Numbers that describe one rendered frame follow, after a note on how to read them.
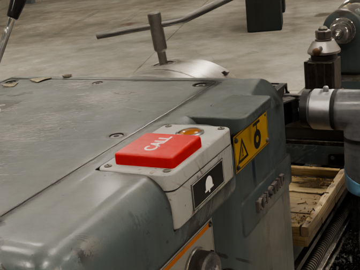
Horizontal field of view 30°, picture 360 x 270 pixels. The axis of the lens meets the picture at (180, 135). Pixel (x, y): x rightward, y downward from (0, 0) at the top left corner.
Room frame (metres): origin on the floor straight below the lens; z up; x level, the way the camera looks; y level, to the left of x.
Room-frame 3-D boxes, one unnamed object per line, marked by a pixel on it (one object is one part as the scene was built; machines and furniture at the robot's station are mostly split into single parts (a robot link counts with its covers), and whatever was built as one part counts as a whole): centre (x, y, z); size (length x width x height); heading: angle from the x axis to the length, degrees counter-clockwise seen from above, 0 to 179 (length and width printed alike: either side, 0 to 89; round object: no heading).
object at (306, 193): (1.32, -0.13, 0.89); 0.36 x 0.30 x 0.04; 61
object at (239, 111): (0.73, -0.06, 1.24); 0.09 x 0.08 x 0.03; 151
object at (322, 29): (1.60, -0.37, 1.17); 0.04 x 0.04 x 0.03
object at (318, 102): (1.19, -0.27, 1.10); 0.08 x 0.05 x 0.08; 151
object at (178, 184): (0.60, 0.01, 1.23); 0.13 x 0.08 x 0.05; 151
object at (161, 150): (0.58, 0.02, 1.26); 0.06 x 0.06 x 0.02; 61
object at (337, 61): (1.59, -0.36, 1.07); 0.07 x 0.07 x 0.10; 61
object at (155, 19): (1.10, 0.02, 1.26); 0.02 x 0.02 x 0.12
